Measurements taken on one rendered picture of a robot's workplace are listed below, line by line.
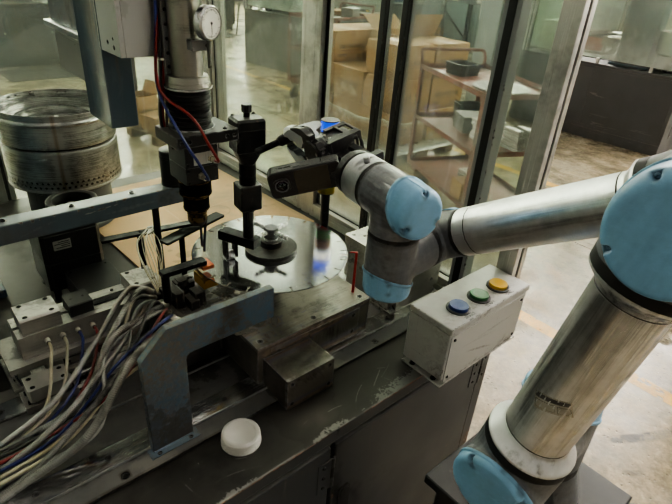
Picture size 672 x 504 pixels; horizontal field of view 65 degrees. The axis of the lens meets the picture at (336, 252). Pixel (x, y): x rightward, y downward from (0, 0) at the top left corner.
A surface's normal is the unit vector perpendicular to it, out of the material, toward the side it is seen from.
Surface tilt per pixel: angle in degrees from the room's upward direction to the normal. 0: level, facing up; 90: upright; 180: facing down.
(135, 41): 90
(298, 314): 0
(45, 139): 90
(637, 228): 82
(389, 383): 0
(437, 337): 90
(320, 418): 0
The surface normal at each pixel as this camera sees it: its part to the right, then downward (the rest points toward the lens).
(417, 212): 0.52, 0.46
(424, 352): -0.76, 0.28
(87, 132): 0.80, 0.34
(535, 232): -0.56, 0.62
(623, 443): 0.07, -0.87
